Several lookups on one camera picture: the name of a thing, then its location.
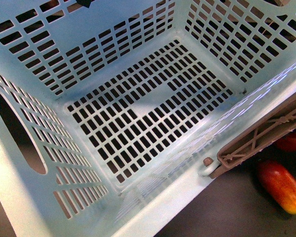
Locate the light blue plastic basket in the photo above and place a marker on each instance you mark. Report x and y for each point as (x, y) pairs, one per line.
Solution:
(127, 104)

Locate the red yellow mango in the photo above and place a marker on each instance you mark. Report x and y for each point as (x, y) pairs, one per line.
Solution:
(279, 183)

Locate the brown basket handle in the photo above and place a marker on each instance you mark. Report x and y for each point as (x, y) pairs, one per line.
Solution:
(271, 127)

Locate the red fruit behind handle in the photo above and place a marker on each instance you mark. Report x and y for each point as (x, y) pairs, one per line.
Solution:
(287, 143)

